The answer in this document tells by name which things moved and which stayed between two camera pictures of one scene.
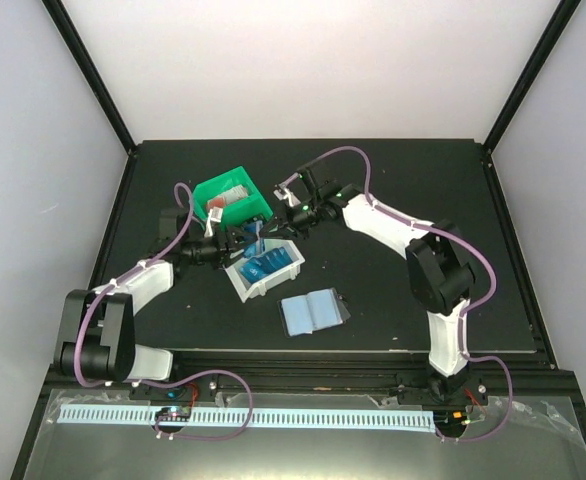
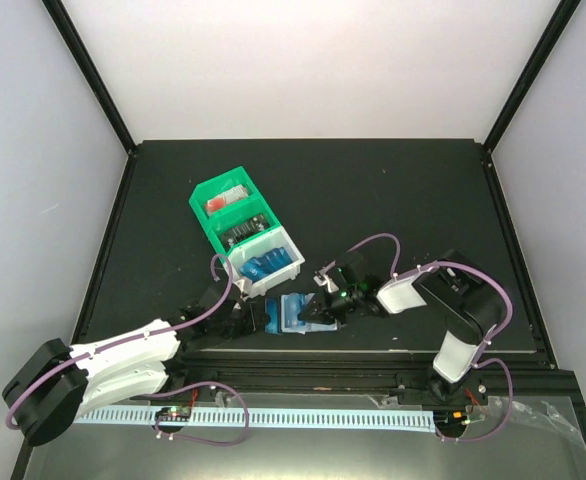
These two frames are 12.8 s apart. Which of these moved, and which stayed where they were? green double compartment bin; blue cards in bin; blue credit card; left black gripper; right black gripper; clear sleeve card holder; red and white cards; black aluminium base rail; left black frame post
Moved: blue credit card; right black gripper; left black gripper
Stayed: red and white cards; green double compartment bin; left black frame post; blue cards in bin; black aluminium base rail; clear sleeve card holder
